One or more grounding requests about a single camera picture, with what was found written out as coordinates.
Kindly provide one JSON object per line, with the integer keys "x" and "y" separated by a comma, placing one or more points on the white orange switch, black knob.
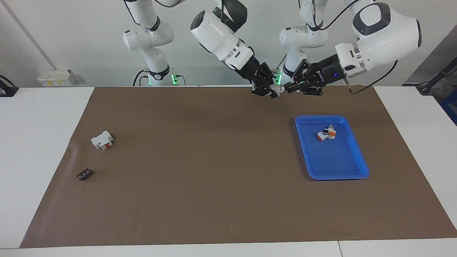
{"x": 322, "y": 135}

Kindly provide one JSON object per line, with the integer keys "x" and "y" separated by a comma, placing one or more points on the white circuit breaker, red lever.
{"x": 100, "y": 140}

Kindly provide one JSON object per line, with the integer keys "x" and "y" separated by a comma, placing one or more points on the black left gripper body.
{"x": 330, "y": 69}

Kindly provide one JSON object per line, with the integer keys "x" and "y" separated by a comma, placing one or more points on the white wall socket box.
{"x": 57, "y": 78}

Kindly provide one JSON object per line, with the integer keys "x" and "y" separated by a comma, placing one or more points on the white wall conduit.
{"x": 32, "y": 37}

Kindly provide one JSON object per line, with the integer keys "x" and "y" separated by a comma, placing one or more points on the orange white switch, white shaft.
{"x": 332, "y": 133}

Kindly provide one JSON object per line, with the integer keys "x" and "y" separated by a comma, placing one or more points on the brown table mat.
{"x": 196, "y": 178}

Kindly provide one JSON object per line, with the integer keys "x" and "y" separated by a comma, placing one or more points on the small black electronic component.
{"x": 84, "y": 175}

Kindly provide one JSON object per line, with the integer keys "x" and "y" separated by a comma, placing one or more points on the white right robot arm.
{"x": 217, "y": 35}

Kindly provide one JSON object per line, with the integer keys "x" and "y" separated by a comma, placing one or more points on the white switch with black knob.
{"x": 280, "y": 87}

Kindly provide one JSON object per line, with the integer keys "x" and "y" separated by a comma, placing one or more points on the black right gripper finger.
{"x": 260, "y": 89}
{"x": 267, "y": 73}

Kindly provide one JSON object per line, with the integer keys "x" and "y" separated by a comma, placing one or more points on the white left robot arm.
{"x": 385, "y": 32}

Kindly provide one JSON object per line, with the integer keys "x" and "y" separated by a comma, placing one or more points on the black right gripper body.
{"x": 250, "y": 67}

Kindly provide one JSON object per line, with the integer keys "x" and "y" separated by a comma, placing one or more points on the blue box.
{"x": 450, "y": 110}

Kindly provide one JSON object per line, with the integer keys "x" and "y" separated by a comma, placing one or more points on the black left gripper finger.
{"x": 303, "y": 71}
{"x": 307, "y": 89}

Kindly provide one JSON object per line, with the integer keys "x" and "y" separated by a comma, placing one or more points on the black stand pole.
{"x": 435, "y": 76}

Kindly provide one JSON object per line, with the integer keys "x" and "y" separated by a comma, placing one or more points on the black clamp mount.
{"x": 7, "y": 89}

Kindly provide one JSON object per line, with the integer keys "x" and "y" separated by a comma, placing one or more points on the blue plastic tray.
{"x": 332, "y": 160}

